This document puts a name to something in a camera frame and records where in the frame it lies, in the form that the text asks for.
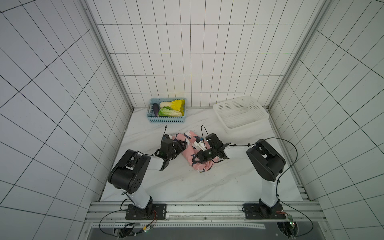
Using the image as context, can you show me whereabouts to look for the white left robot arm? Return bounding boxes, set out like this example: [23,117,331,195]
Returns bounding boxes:
[108,139,187,212]

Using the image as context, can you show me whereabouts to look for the pink shark print shorts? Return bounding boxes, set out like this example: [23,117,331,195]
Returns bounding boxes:
[172,131,215,173]

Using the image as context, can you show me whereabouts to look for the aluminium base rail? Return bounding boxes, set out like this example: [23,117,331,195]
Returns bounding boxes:
[85,202,326,223]

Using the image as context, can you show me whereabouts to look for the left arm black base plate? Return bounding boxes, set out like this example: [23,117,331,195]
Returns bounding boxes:
[125,203,167,221]

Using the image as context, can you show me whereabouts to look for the purple eggplant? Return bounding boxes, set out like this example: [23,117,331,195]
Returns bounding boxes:
[153,103,160,117]

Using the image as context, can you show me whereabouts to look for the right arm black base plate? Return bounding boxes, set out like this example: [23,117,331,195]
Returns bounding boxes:
[242,203,286,220]

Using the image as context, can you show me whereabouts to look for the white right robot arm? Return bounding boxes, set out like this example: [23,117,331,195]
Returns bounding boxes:
[192,139,286,211]

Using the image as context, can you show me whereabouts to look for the blue plastic basket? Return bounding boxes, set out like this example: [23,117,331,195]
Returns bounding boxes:
[147,98,186,124]

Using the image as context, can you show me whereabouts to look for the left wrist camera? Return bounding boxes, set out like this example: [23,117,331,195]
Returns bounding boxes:
[161,134,173,151]

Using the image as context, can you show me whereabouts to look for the green napa cabbage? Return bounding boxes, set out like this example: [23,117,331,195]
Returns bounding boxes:
[158,107,184,117]

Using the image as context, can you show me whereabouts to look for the white perforated plastic basket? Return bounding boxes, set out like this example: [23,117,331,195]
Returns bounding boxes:
[213,96,270,133]

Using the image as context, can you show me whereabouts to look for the white radish toy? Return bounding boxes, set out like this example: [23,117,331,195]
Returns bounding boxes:
[160,102,172,108]

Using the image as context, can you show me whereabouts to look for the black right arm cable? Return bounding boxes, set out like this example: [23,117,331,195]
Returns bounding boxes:
[230,137,314,238]

